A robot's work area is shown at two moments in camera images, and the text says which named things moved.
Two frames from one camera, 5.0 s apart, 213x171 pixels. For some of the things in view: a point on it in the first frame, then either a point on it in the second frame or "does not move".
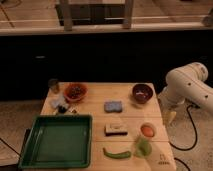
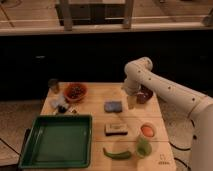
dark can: x=53 y=86 does not move
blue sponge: x=113 y=107 does not move
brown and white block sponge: x=115 y=129 does not move
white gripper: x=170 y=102 to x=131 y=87
